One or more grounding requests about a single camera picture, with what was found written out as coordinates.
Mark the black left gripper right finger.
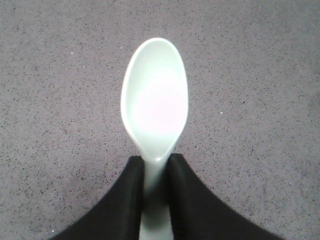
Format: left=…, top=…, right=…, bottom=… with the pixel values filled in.
left=167, top=153, right=279, bottom=240

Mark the mint green plastic spoon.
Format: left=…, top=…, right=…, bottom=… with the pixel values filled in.
left=120, top=37, right=189, bottom=240

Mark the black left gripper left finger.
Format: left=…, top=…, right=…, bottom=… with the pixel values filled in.
left=53, top=156, right=145, bottom=240

